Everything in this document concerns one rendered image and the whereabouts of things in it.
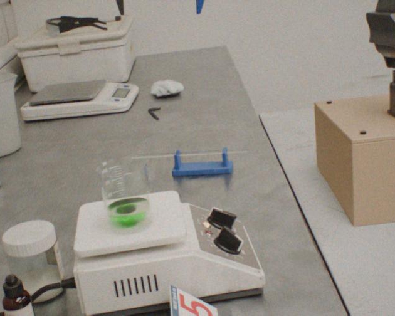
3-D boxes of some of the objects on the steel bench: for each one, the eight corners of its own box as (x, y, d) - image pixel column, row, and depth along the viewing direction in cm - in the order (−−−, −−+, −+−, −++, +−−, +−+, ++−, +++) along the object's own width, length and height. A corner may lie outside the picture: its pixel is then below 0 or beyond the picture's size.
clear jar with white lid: (25, 312, 69) (9, 250, 66) (10, 289, 73) (-5, 231, 71) (74, 291, 71) (61, 231, 69) (57, 271, 76) (44, 214, 73)
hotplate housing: (244, 240, 78) (239, 183, 75) (267, 296, 66) (262, 232, 63) (72, 267, 77) (60, 210, 74) (63, 330, 65) (48, 265, 62)
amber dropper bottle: (10, 325, 66) (-5, 271, 64) (37, 318, 67) (24, 264, 65) (9, 342, 64) (-6, 285, 61) (38, 335, 64) (24, 278, 62)
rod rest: (233, 165, 102) (231, 145, 101) (231, 173, 99) (229, 153, 98) (175, 168, 104) (172, 149, 103) (172, 176, 101) (168, 156, 100)
